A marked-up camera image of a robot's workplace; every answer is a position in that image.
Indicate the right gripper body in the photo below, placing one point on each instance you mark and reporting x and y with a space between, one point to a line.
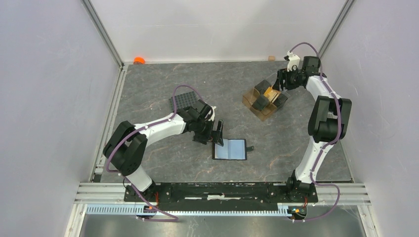
290 79

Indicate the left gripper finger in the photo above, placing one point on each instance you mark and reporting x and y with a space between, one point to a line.
201 139
217 135

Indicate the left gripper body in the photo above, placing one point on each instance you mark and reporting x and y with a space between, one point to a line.
204 125

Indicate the orange card stack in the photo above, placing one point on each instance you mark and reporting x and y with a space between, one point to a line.
271 94

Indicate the black card holder wallet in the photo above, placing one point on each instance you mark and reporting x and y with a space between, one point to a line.
232 149

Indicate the amber and black organizer box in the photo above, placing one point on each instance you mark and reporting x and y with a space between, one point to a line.
259 105

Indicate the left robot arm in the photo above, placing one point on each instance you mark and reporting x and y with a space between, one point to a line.
126 147

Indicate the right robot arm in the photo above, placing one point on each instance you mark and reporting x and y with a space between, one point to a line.
327 124

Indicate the dark grey stud baseplate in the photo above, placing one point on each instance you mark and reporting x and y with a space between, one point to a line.
185 100

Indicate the orange round cap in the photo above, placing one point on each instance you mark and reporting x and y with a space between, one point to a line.
138 60

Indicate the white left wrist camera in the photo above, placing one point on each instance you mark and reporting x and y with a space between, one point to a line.
211 115

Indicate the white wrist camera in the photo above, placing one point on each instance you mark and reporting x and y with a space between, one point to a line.
293 61
211 115

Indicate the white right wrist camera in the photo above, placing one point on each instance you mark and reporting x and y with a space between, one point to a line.
293 61

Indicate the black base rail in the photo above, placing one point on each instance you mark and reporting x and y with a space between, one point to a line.
226 196

